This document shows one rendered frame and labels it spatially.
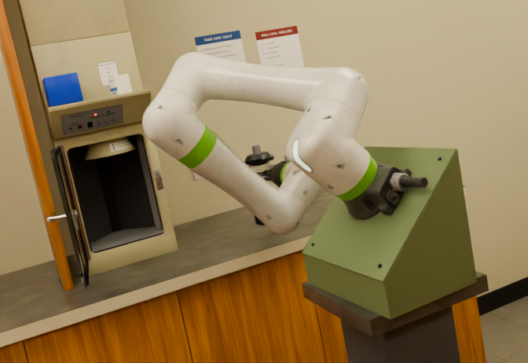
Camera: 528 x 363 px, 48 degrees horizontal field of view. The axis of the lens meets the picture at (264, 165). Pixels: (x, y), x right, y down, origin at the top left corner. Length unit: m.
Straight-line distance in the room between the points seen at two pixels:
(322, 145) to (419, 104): 1.87
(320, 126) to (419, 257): 0.35
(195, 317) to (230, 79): 0.79
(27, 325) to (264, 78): 0.94
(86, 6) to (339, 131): 1.07
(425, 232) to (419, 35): 1.94
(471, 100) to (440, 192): 2.03
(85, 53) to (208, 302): 0.90
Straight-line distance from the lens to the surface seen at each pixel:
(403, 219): 1.31
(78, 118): 1.96
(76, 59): 2.05
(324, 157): 1.28
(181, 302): 1.89
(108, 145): 2.07
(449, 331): 1.51
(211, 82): 1.52
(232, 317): 1.96
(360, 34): 2.94
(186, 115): 1.49
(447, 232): 1.34
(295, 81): 1.43
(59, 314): 1.81
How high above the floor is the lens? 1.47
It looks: 8 degrees down
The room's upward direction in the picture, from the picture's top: 11 degrees counter-clockwise
